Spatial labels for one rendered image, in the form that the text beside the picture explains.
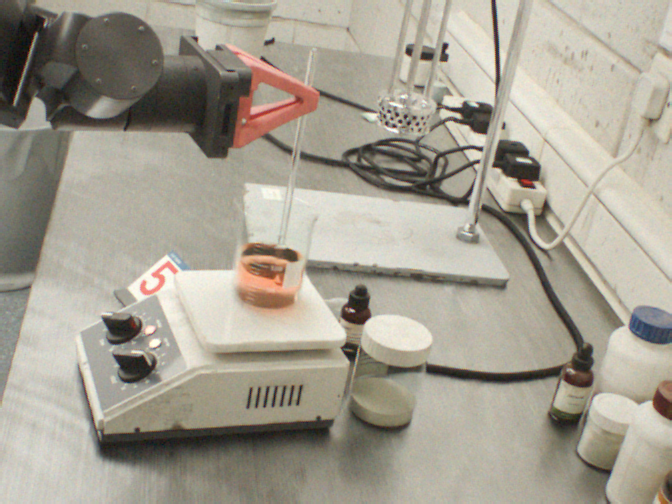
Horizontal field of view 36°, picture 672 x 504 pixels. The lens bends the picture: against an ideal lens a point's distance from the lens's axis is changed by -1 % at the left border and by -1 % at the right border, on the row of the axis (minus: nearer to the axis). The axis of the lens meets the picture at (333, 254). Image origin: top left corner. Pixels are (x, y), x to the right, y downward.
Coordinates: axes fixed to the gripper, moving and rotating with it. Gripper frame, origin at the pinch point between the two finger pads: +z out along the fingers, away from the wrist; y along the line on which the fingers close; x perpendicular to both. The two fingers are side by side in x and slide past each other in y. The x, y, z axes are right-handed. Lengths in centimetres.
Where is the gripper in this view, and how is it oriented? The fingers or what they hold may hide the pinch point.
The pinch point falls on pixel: (306, 99)
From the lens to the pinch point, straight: 81.4
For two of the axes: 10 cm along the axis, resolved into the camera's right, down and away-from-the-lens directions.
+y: -4.0, -4.5, 8.0
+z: 9.0, -0.3, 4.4
